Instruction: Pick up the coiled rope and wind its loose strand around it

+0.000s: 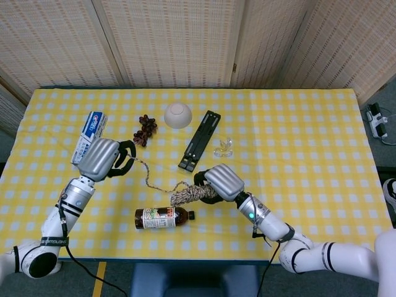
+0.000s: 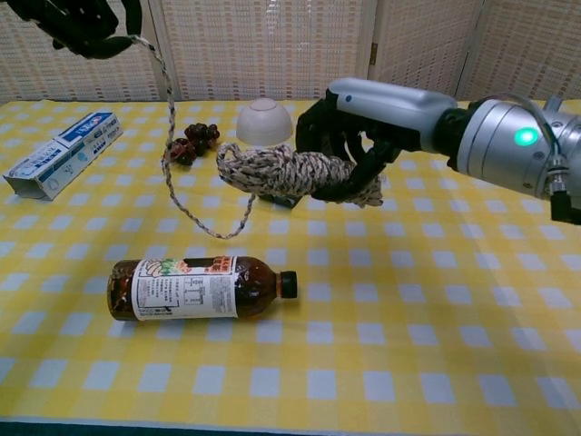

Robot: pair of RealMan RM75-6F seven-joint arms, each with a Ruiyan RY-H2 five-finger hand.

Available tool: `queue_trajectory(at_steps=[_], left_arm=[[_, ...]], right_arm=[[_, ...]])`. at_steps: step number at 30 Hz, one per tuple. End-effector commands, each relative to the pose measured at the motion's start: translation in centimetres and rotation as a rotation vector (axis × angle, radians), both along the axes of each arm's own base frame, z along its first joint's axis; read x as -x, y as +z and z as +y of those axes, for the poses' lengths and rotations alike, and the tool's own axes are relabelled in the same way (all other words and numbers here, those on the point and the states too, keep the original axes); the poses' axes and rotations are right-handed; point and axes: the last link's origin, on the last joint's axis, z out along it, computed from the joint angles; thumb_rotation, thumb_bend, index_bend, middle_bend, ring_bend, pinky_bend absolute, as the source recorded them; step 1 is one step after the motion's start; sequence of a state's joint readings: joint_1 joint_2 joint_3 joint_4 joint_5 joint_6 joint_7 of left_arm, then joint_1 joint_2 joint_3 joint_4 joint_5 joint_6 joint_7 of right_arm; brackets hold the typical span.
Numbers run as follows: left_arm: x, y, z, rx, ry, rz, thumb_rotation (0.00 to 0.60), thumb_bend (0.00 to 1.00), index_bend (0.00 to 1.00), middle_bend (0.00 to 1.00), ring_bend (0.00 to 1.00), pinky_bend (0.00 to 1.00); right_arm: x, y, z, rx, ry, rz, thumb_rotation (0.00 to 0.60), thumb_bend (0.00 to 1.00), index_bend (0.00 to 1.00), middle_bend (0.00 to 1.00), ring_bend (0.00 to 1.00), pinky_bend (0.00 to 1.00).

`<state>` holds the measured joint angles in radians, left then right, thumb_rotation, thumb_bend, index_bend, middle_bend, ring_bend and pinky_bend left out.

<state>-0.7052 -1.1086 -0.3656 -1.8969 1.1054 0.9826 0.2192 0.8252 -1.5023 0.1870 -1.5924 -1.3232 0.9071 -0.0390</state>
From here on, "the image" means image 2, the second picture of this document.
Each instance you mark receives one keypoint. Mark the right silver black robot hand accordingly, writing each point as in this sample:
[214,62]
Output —
[386,104]

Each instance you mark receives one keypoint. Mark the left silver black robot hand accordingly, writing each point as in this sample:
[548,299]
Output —
[81,27]

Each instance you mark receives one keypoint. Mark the yellow white checkered tablecloth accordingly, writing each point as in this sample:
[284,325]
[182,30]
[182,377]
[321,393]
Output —
[408,318]

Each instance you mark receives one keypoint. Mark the blue white toothpaste box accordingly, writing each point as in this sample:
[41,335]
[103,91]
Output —
[68,150]

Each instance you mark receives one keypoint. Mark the white upturned bowl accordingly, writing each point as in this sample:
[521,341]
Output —
[263,122]

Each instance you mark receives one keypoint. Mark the beige woven folding screen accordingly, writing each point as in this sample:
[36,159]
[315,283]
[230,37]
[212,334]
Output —
[272,45]

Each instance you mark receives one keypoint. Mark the black folding stand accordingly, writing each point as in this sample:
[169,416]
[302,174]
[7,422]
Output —
[283,200]

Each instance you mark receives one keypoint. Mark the dark red grape bunch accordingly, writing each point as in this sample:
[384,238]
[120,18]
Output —
[199,134]

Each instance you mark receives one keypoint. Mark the brown tea bottle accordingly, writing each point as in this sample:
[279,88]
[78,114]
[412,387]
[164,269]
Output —
[181,290]

